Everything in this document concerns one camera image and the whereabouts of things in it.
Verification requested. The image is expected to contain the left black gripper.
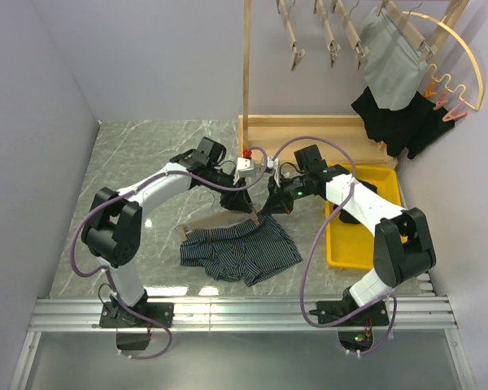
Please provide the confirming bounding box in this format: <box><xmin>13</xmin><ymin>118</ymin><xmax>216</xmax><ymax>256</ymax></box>
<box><xmin>204</xmin><ymin>166</ymin><xmax>252</xmax><ymax>214</ymax></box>

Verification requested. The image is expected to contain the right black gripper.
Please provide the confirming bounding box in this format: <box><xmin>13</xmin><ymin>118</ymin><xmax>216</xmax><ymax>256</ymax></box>
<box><xmin>262</xmin><ymin>172</ymin><xmax>311</xmax><ymax>215</ymax></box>

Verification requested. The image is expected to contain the wooden clip hanger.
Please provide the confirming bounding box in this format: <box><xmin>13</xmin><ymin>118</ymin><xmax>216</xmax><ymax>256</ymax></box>
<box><xmin>276</xmin><ymin>0</ymin><xmax>306</xmax><ymax>72</ymax></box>
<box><xmin>174</xmin><ymin>191</ymin><xmax>259</xmax><ymax>242</ymax></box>
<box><xmin>313</xmin><ymin>0</ymin><xmax>341</xmax><ymax>68</ymax></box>
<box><xmin>331</xmin><ymin>0</ymin><xmax>369</xmax><ymax>71</ymax></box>
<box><xmin>377</xmin><ymin>1</ymin><xmax>434</xmax><ymax>61</ymax></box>

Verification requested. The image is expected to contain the striped navy underwear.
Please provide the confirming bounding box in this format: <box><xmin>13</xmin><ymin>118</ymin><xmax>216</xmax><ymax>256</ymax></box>
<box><xmin>180</xmin><ymin>214</ymin><xmax>302</xmax><ymax>287</ymax></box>

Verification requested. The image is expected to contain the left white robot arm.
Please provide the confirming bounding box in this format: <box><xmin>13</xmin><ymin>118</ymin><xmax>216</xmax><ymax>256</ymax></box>
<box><xmin>75</xmin><ymin>137</ymin><xmax>256</xmax><ymax>327</ymax></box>

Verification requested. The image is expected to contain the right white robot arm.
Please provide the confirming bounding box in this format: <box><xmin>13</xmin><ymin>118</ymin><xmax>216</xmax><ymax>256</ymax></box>
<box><xmin>262</xmin><ymin>145</ymin><xmax>436</xmax><ymax>327</ymax></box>

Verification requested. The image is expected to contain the black underwear in tray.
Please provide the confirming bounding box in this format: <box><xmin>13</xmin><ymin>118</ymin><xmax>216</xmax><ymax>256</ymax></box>
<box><xmin>339</xmin><ymin>179</ymin><xmax>377</xmax><ymax>225</ymax></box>

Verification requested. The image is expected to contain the black hanging underwear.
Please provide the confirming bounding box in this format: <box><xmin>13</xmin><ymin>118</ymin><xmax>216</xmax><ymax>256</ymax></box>
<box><xmin>351</xmin><ymin>89</ymin><xmax>455</xmax><ymax>159</ymax></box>

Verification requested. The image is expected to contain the gold semicircle clip hanger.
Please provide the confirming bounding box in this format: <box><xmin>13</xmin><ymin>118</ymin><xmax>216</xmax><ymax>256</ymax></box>
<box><xmin>403</xmin><ymin>11</ymin><xmax>485</xmax><ymax>111</ymax></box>

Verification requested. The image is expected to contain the wooden drying rack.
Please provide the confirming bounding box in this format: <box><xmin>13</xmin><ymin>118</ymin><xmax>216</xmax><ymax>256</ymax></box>
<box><xmin>238</xmin><ymin>1</ymin><xmax>468</xmax><ymax>169</ymax></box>

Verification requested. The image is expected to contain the yellow plastic tray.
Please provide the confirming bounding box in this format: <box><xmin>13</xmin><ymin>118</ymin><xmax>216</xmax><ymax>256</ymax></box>
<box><xmin>325</xmin><ymin>165</ymin><xmax>403</xmax><ymax>271</ymax></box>

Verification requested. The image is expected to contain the orange clothespin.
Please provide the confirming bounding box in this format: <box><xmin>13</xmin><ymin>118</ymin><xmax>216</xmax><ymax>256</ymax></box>
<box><xmin>423</xmin><ymin>81</ymin><xmax>437</xmax><ymax>98</ymax></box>

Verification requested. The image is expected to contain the pink clothespin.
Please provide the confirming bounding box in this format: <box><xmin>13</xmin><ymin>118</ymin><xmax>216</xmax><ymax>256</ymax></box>
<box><xmin>442</xmin><ymin>101</ymin><xmax>468</xmax><ymax>123</ymax></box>
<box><xmin>433</xmin><ymin>90</ymin><xmax>448</xmax><ymax>111</ymax></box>

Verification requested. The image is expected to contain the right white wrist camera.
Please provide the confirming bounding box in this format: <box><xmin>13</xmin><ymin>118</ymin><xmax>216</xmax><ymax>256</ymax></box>
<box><xmin>266</xmin><ymin>156</ymin><xmax>281</xmax><ymax>186</ymax></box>

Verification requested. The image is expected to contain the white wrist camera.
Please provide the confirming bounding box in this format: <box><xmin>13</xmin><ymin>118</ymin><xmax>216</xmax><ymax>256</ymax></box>
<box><xmin>233</xmin><ymin>149</ymin><xmax>256</xmax><ymax>184</ymax></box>
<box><xmin>266</xmin><ymin>156</ymin><xmax>281</xmax><ymax>186</ymax></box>

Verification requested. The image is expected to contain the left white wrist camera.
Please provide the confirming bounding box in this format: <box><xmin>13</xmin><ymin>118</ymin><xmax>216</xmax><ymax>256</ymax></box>
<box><xmin>233</xmin><ymin>149</ymin><xmax>256</xmax><ymax>184</ymax></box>

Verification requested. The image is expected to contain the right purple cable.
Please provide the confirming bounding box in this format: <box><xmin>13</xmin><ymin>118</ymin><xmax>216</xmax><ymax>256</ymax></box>
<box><xmin>268</xmin><ymin>135</ymin><xmax>398</xmax><ymax>358</ymax></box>

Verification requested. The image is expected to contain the aluminium mounting rail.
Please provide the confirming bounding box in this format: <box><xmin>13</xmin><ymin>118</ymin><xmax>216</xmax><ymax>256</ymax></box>
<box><xmin>11</xmin><ymin>275</ymin><xmax>477</xmax><ymax>389</ymax></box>

